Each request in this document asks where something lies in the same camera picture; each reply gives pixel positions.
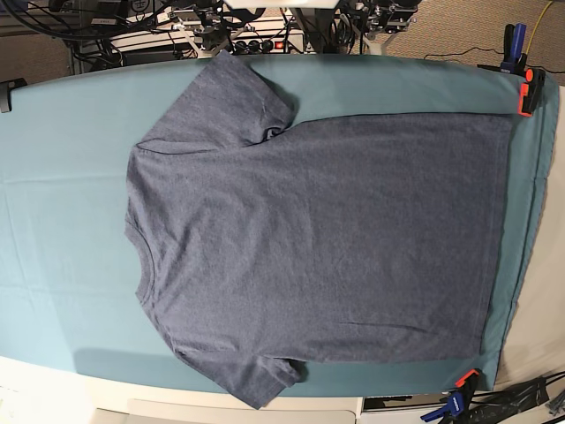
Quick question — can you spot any blue-grey heathered T-shirt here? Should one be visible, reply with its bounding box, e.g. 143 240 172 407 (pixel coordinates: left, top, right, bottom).
125 54 512 408

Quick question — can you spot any white power strip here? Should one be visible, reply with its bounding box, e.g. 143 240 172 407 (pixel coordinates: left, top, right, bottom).
110 27 305 55

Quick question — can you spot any white drawer unit front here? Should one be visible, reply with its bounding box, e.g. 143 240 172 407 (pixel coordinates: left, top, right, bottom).
89 398 433 423

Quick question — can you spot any teal table cloth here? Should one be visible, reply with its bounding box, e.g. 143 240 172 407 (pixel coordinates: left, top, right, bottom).
1 55 564 397

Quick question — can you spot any orange blue clamp bottom right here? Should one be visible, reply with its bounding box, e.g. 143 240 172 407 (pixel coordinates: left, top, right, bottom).
420 368 481 423

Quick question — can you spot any orange black clamp top right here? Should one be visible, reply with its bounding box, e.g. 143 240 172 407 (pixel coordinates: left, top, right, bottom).
517 69 546 117

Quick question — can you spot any blue black clamp top right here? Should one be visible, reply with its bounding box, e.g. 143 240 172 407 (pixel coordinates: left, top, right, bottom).
501 23 527 76

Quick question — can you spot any black bag bottom right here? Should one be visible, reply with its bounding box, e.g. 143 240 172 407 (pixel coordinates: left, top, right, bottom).
463 372 564 423

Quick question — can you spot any black clamp left edge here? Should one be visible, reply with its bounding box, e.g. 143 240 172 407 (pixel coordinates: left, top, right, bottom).
0 78 27 113

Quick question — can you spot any white overhead mount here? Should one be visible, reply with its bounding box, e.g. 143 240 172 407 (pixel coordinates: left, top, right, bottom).
224 0 339 9

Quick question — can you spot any yellow cable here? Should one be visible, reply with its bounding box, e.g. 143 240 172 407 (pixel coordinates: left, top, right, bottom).
527 0 555 55

